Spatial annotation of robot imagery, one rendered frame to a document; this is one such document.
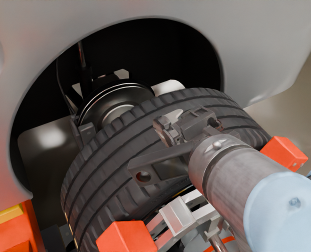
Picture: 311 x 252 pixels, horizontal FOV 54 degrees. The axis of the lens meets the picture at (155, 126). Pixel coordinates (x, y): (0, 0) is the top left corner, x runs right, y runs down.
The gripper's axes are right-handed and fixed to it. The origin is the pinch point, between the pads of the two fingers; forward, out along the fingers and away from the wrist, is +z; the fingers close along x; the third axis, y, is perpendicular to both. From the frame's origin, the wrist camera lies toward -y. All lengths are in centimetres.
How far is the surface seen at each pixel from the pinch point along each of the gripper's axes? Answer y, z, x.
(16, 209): -49, 47, -24
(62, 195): -27.8, 23.0, -15.2
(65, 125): -32, 172, -45
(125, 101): 3, 51, -10
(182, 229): -5.6, -7.6, -19.6
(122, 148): -7.5, 10.4, -5.8
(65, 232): -55, 92, -73
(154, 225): -10.0, -2.6, -19.3
